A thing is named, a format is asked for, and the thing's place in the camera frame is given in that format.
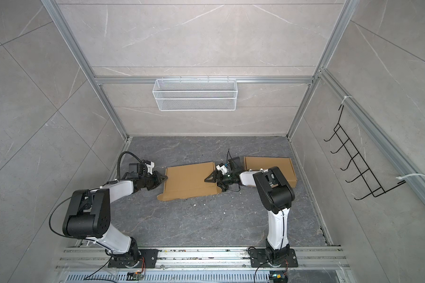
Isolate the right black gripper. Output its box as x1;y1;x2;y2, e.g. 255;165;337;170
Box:
205;171;236;192

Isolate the cardboard stack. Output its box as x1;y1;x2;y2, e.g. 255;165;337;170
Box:
157;162;222;202

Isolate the brown cardboard box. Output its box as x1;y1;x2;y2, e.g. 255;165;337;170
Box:
244;156;298;188

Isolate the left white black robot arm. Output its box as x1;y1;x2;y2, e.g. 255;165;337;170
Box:
62;161;168;260

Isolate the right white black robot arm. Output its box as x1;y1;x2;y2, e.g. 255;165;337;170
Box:
204;157;297;262

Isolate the left small circuit board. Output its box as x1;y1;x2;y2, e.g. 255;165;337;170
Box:
126;271;145;281

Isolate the small circuit board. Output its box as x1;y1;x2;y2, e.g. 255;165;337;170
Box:
269;271;288;283
126;271;145;281

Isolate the right small circuit board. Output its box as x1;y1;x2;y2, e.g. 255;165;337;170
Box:
269;271;288;283

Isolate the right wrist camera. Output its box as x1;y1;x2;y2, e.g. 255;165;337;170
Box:
216;163;230;175

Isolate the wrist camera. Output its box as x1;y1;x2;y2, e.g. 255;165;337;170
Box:
143;160;155;175
216;163;230;175

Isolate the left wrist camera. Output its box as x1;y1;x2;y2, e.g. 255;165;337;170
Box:
143;160;155;175

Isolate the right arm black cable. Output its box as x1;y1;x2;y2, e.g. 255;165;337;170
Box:
221;148;286;283

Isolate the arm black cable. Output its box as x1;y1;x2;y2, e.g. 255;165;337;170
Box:
48;151;144;283
221;148;286;283

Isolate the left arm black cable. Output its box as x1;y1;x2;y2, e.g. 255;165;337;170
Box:
48;151;144;283

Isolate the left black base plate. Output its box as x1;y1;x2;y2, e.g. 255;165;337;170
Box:
107;249;159;268

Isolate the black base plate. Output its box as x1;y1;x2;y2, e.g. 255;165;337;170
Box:
247;246;299;268
107;249;159;268

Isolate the white wire mesh basket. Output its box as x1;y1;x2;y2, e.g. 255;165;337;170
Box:
152;79;238;112

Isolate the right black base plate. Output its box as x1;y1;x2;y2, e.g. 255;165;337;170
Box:
247;246;299;268

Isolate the slotted grey cable duct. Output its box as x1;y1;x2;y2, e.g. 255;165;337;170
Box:
63;270;270;283

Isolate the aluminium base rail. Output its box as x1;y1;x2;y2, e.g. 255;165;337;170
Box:
54;246;351;272

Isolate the black wire hook rack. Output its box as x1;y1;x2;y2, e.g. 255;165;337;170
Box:
323;105;407;201

